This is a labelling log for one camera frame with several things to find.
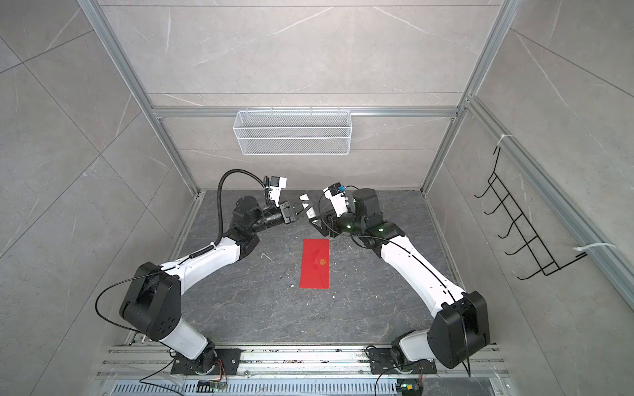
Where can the white wire mesh basket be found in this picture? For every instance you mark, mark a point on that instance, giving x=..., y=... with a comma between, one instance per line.
x=286, y=133

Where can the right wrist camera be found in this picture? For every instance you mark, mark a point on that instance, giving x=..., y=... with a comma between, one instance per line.
x=336, y=194

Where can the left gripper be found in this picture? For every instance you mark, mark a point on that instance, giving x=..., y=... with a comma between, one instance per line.
x=286, y=216

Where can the grey slotted cable duct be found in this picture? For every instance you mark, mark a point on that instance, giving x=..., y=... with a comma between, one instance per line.
x=261, y=387

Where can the red envelope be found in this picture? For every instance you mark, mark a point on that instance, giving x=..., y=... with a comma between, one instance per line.
x=315, y=264

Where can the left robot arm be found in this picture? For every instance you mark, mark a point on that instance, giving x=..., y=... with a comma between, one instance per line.
x=153, y=301

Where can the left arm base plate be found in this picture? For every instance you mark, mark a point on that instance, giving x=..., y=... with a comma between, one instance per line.
x=210, y=363

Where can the black wire hook rack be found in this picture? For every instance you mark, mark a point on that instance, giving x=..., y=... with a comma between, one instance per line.
x=521, y=226

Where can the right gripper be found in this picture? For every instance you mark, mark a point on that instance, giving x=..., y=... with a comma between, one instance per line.
x=329, y=220

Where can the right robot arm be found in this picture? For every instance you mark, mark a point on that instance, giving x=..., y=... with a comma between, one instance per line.
x=460, y=326

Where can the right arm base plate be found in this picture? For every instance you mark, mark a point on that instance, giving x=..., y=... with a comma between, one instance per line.
x=389, y=361

